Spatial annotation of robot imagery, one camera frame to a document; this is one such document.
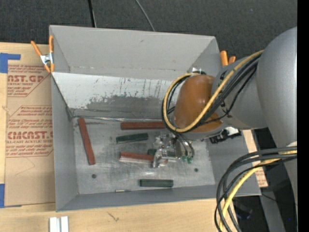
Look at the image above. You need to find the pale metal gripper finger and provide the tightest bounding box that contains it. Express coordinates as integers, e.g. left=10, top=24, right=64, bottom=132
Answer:
left=152, top=132, right=170, bottom=148
left=152, top=149, right=170, bottom=168

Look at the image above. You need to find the grey metal bin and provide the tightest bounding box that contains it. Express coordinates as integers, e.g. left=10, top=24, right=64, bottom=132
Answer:
left=49, top=25, right=262, bottom=212

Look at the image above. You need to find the red-brown flat block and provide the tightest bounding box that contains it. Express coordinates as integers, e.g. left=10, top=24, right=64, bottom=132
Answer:
left=77, top=117, right=96, bottom=166
left=119, top=151, right=169, bottom=164
left=120, top=121, right=168, bottom=131

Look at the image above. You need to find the black cylinder on white bracket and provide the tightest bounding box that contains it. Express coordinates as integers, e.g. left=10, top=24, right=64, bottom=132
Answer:
left=209, top=126, right=242, bottom=144

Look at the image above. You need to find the brown cardboard board red print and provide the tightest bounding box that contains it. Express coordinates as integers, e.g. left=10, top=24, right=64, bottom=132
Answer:
left=0, top=42, right=269, bottom=208

